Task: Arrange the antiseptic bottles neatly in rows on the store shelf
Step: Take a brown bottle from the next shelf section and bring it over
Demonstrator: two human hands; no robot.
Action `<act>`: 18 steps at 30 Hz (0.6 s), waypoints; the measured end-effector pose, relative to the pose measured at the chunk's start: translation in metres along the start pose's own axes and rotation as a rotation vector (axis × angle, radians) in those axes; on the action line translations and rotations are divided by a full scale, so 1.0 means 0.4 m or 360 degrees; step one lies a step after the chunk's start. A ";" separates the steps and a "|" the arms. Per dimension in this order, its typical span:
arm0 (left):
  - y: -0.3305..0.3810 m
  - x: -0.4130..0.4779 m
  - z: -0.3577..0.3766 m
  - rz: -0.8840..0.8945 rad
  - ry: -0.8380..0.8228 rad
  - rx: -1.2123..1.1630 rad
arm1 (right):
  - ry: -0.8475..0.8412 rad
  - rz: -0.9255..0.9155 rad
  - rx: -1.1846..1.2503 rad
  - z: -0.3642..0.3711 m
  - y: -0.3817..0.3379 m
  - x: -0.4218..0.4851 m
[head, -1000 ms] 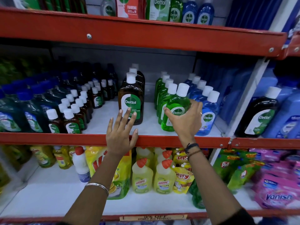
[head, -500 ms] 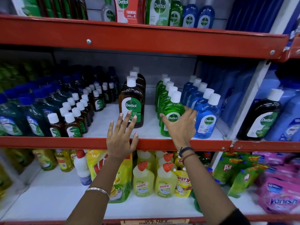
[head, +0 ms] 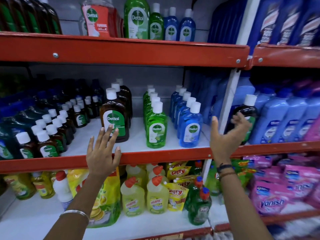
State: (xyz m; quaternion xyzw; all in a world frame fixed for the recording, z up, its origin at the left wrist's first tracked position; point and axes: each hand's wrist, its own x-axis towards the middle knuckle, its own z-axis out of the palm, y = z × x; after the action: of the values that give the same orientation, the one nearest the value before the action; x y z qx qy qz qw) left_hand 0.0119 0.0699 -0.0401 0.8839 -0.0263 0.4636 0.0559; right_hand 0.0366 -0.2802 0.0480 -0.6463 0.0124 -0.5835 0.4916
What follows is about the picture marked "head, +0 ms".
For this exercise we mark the person's right hand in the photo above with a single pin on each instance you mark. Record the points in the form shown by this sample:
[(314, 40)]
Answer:
[(223, 144)]

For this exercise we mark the person's left hand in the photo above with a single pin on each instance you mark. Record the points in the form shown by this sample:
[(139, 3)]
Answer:
[(100, 159)]

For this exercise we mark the person's left little finger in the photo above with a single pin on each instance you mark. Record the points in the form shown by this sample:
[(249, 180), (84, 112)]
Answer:
[(90, 144)]

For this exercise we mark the person's right thumb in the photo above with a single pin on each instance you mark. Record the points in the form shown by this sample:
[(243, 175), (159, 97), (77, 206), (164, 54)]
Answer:
[(214, 127)]

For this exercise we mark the person's left thumb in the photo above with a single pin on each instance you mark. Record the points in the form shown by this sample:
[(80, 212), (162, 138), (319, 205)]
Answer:
[(117, 155)]

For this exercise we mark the person's left middle finger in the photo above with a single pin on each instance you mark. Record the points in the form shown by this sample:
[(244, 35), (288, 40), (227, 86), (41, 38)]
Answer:
[(109, 134)]

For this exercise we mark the person's right forearm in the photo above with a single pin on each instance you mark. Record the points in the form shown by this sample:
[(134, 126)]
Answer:
[(240, 207)]

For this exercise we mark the person's left forearm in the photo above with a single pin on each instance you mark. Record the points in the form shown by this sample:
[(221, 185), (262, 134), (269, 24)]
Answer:
[(75, 209)]

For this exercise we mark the large brown antiseptic bottle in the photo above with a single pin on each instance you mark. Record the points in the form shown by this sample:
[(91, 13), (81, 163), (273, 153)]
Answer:
[(127, 91), (115, 114), (124, 97)]

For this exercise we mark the blue liquid bottle white cap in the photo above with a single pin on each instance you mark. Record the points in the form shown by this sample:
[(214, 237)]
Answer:
[(182, 91), (171, 28), (187, 29), (186, 107), (191, 129), (186, 95), (178, 87)]

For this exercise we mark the white shelf board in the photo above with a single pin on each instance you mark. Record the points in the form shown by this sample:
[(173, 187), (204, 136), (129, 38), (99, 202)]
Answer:
[(32, 222), (137, 139)]

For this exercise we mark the yellow cleaner bottle red cap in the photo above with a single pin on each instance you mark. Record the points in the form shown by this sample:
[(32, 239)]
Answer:
[(157, 197), (156, 170), (132, 199), (136, 172)]

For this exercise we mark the row of light blue bottles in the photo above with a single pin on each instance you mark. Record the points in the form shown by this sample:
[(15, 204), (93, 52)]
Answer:
[(212, 97)]

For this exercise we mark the brown antiseptic bottle white cap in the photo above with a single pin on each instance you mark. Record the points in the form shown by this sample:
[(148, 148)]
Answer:
[(246, 107)]

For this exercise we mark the group of small brown bottles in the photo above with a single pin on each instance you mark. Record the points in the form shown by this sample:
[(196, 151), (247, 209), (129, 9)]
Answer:
[(55, 129)]

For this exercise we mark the green dish liquid bottle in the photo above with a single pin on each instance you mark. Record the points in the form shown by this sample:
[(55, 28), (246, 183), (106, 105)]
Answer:
[(200, 209), (212, 182), (196, 167), (193, 192)]

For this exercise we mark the green liquid bottle white cap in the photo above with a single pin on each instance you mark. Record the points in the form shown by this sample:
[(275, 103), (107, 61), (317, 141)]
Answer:
[(156, 129), (151, 90), (150, 111), (153, 95), (156, 27), (149, 86)]

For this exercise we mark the large yellow lemon-print pouch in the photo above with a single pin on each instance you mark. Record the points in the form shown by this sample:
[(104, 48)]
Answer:
[(110, 202)]

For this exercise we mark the white bottle red cap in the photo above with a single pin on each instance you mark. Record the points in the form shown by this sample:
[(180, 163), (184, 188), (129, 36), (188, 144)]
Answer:
[(62, 189)]

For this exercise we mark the green and yellow packets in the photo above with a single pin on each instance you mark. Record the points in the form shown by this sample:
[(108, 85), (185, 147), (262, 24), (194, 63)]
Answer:
[(243, 172)]

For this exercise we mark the small yellow refill pouch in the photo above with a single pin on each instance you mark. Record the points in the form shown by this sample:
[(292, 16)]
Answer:
[(176, 197), (186, 181), (178, 171)]

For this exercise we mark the group of dark bottles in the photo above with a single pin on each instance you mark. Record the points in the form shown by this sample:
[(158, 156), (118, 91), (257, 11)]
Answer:
[(65, 88)]

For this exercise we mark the yellow-green cleaner bottle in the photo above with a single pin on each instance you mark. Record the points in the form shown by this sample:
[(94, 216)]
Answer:
[(43, 187), (22, 187)]

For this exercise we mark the row of pale blue jugs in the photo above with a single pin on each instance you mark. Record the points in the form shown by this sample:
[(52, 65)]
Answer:
[(280, 117)]

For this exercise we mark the silver bangle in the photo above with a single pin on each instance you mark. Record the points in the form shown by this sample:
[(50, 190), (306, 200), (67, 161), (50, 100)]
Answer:
[(75, 212)]

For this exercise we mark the pile of pink pouches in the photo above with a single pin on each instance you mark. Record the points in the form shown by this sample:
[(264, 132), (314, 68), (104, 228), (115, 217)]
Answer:
[(282, 187)]

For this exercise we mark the row of dark blue bottles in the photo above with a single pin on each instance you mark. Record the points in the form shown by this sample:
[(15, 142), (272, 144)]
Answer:
[(227, 19)]

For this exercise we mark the clear bottle red label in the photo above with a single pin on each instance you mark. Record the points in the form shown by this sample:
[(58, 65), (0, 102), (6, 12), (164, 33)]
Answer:
[(97, 19)]

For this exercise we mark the big green liquid bottle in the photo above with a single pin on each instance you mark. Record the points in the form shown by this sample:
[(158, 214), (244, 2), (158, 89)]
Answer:
[(137, 19)]

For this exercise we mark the row of blue pink-label bottles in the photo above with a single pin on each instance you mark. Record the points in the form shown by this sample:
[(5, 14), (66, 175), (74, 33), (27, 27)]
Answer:
[(285, 19)]

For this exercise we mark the tall dark brown bottle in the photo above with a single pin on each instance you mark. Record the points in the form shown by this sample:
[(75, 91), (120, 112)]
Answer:
[(20, 14), (5, 14), (33, 16), (51, 17)]

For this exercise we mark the blurred white blue packs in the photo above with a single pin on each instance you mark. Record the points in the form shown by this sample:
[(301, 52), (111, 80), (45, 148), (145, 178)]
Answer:
[(297, 229)]

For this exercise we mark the red metal shelf rail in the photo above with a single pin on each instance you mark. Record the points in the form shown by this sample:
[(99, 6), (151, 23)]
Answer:
[(287, 56), (190, 232), (150, 157), (125, 51), (287, 217), (280, 148)]

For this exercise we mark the white shelf upright post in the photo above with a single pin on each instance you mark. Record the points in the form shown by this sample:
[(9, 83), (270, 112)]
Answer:
[(246, 27)]

